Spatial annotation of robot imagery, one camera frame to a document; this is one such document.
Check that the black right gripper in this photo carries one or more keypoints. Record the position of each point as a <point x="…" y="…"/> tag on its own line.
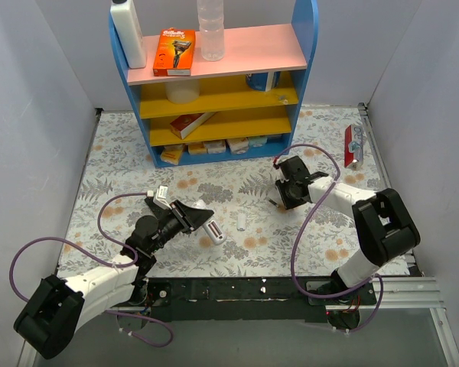
<point x="283" y="192"/>

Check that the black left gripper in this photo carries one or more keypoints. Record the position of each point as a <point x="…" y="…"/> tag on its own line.
<point x="180" y="216"/>

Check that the black AAA battery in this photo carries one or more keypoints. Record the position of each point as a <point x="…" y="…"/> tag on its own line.
<point x="273" y="203"/>

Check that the white remote control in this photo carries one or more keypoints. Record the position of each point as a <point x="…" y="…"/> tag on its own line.
<point x="211" y="226"/>

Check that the white battery cover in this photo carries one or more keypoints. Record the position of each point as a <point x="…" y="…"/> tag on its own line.
<point x="241" y="222"/>

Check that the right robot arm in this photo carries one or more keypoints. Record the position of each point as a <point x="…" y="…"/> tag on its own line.
<point x="384" y="227"/>

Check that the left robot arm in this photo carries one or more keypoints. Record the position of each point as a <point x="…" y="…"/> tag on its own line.
<point x="59" y="307"/>

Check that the mint green sponge pack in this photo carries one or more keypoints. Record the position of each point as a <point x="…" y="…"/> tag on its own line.
<point x="257" y="141"/>

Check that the yellow Kamenoko sponge pack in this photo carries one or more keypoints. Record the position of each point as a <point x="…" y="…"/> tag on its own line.
<point x="172" y="157"/>

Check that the white sponge pack tilted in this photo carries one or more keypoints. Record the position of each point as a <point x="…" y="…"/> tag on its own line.
<point x="238" y="145"/>

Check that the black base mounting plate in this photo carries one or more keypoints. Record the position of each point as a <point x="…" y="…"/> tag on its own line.
<point x="275" y="298"/>

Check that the red and white long box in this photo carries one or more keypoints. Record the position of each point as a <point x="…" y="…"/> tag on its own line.
<point x="184" y="125"/>

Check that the blue wooden shelf unit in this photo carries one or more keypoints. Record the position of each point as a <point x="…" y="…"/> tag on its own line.
<point x="240" y="112"/>

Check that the blue and white can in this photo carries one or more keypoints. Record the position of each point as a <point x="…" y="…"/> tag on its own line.
<point x="263" y="82"/>

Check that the orange Gillette razor box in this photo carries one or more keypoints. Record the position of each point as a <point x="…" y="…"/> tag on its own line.
<point x="175" y="52"/>

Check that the clear plastic water bottle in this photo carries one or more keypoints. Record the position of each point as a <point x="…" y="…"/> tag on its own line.
<point x="211" y="23"/>

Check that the white plastic bottle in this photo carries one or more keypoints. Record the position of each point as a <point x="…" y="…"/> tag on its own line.
<point x="125" y="19"/>

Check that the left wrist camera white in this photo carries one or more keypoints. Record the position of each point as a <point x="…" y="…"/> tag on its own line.
<point x="158" y="197"/>

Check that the aluminium rail frame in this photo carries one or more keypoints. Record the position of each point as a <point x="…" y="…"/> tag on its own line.
<point x="408" y="330"/>

